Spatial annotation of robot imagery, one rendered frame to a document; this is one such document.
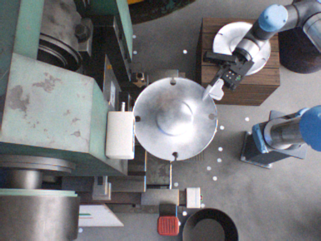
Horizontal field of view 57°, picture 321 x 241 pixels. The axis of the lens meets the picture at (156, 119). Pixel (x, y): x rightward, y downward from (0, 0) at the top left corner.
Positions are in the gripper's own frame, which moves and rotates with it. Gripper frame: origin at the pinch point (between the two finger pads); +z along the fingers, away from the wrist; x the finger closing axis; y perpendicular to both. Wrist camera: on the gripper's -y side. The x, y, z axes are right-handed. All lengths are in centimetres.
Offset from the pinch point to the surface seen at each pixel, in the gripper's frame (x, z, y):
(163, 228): 0.8, 42.8, 16.5
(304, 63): 72, -71, 27
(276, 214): 80, 9, 65
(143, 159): 7.3, 29.9, -3.5
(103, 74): -38.5, 19.6, -15.9
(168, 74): 16.4, -3.4, -18.3
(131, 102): -15.8, 18.5, -13.6
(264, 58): 47, -47, 8
